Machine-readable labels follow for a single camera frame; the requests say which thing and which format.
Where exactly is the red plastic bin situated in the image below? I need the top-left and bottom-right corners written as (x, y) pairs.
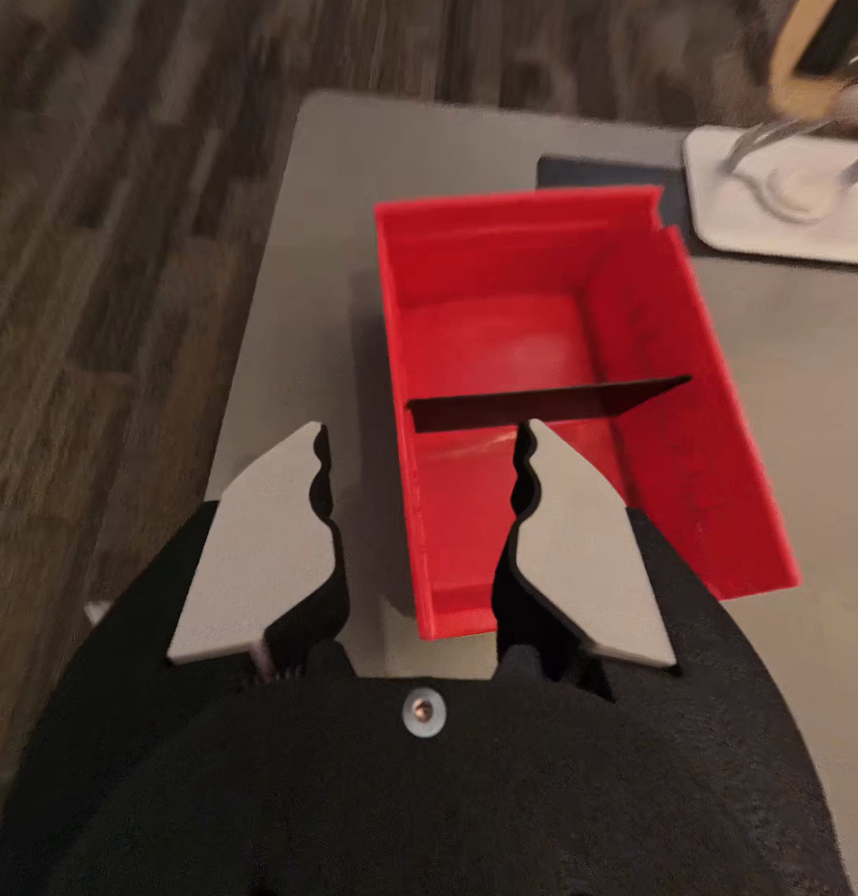
top-left (373, 183), bottom-right (802, 641)

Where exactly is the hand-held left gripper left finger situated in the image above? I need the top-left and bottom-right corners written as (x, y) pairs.
top-left (165, 420), bottom-right (350, 683)

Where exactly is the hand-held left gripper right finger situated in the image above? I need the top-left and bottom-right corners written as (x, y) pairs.
top-left (493, 417), bottom-right (683, 681)

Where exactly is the dark blue table mat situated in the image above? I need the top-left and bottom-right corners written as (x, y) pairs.
top-left (536, 154), bottom-right (699, 256)

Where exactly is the white stand base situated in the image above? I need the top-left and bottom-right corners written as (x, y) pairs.
top-left (681, 123), bottom-right (858, 268)

